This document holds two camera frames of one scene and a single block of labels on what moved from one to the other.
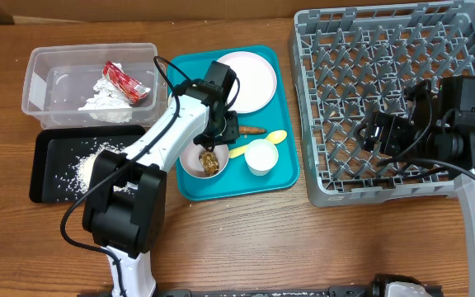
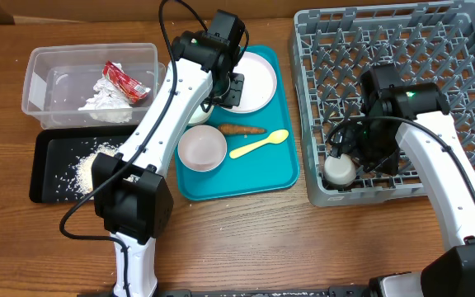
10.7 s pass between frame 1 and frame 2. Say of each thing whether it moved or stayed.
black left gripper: moved
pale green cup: moved
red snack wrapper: stayed
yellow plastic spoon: stayed
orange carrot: stayed
